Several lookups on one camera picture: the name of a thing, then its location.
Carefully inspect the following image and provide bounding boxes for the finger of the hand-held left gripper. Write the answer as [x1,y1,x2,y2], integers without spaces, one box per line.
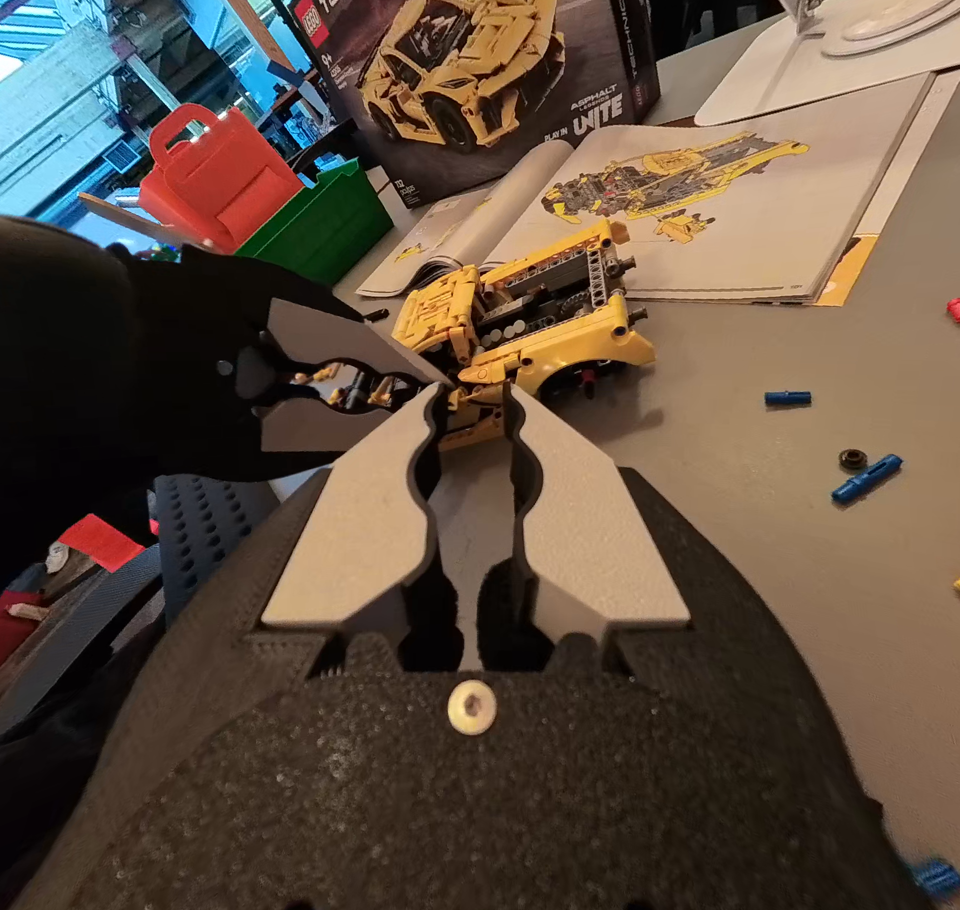
[258,393,399,455]
[264,298,451,389]

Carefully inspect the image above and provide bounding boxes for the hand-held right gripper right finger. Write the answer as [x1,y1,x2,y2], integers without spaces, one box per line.
[503,385,694,671]

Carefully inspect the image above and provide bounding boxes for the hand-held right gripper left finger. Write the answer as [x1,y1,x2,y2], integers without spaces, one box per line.
[260,382,451,671]

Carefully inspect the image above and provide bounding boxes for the yellow brick car model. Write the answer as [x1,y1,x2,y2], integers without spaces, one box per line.
[308,220,658,446]

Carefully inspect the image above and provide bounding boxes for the person's left forearm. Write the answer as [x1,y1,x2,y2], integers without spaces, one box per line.
[0,217,196,581]

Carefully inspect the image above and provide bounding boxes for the red plastic bin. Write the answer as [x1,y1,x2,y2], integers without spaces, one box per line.
[140,103,309,251]

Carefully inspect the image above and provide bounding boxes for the green plastic bin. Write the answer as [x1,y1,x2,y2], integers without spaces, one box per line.
[237,157,394,284]

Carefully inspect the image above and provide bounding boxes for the scattered coloured brick pieces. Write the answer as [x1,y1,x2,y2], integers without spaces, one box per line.
[762,295,960,896]

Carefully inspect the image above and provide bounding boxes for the black car set box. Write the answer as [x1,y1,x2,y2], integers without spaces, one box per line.
[290,0,661,206]

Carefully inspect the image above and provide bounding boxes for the open instruction booklet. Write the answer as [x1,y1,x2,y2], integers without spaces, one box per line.
[357,73,934,308]

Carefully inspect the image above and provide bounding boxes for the yellow paper sheet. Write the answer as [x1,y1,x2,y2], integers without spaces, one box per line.
[810,235,879,308]

